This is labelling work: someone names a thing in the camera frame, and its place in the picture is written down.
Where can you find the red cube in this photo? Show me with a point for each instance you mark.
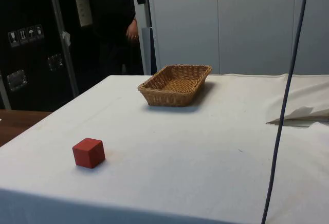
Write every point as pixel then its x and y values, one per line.
pixel 87 153

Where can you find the wicker basket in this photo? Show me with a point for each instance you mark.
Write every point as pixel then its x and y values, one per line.
pixel 174 85

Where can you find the pale locker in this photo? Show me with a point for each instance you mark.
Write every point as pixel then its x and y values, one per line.
pixel 182 23

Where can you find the person in dark clothes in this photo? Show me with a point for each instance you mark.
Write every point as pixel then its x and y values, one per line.
pixel 110 16

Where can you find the black cabinet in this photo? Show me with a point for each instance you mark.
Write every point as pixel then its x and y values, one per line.
pixel 28 54

